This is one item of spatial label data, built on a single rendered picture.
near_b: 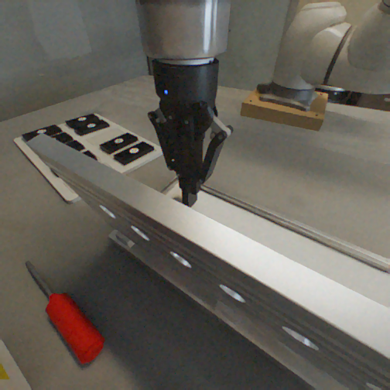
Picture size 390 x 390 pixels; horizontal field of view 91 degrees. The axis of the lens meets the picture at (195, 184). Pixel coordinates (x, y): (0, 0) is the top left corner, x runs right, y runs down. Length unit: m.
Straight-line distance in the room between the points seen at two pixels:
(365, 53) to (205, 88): 0.57
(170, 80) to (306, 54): 0.61
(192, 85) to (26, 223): 0.40
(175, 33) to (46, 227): 0.39
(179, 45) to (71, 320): 0.32
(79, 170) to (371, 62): 0.72
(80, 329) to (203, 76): 0.31
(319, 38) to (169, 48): 0.61
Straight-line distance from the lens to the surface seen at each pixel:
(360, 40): 0.75
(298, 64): 0.79
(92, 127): 0.74
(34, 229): 0.48
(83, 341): 0.30
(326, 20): 0.79
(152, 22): 0.22
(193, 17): 0.21
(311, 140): 0.72
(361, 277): 0.38
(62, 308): 0.33
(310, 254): 0.36
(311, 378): 0.31
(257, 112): 0.79
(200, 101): 0.24
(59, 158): 0.20
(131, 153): 0.55
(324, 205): 0.49
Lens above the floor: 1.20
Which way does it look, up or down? 42 degrees down
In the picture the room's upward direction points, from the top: straight up
